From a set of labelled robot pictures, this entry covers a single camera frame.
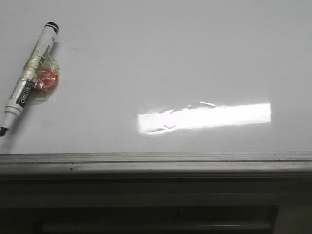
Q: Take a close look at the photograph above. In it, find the red magnet taped to marker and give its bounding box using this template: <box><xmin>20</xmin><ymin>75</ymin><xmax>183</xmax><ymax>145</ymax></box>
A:
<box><xmin>34</xmin><ymin>58</ymin><xmax>60</xmax><ymax>98</ymax></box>

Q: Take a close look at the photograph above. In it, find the white black whiteboard marker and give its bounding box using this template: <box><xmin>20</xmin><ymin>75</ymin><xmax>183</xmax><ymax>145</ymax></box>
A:
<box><xmin>0</xmin><ymin>22</ymin><xmax>59</xmax><ymax>136</ymax></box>

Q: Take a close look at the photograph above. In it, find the white whiteboard with metal frame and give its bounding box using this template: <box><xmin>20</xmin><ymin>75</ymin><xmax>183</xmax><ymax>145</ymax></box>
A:
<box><xmin>0</xmin><ymin>0</ymin><xmax>312</xmax><ymax>180</ymax></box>

